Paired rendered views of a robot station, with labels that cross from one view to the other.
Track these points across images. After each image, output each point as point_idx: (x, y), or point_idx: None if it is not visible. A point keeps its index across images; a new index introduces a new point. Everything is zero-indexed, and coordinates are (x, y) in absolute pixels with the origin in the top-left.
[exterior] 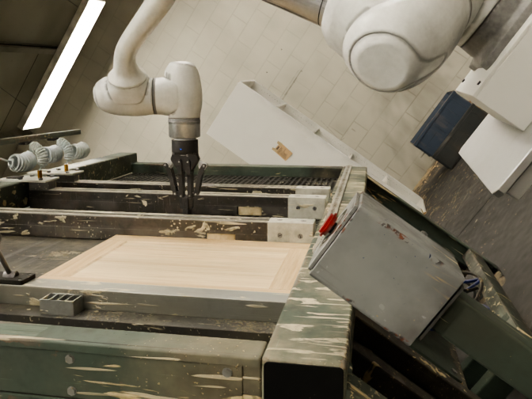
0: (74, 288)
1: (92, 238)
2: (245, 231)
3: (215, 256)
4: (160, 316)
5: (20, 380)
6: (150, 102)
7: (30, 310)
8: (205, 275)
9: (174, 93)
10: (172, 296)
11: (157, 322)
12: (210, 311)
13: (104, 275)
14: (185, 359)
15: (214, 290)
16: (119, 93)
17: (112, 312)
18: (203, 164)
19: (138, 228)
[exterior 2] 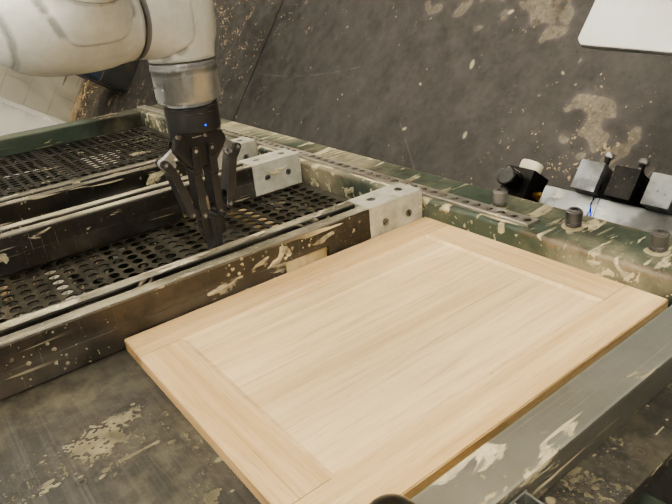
0: (508, 489)
1: (68, 371)
2: (341, 235)
3: (388, 290)
4: (629, 430)
5: None
6: (142, 32)
7: None
8: (480, 326)
9: (187, 6)
10: (637, 386)
11: (663, 444)
12: (670, 375)
13: (375, 425)
14: None
15: (634, 339)
16: (89, 16)
17: (569, 480)
18: (236, 144)
19: (167, 305)
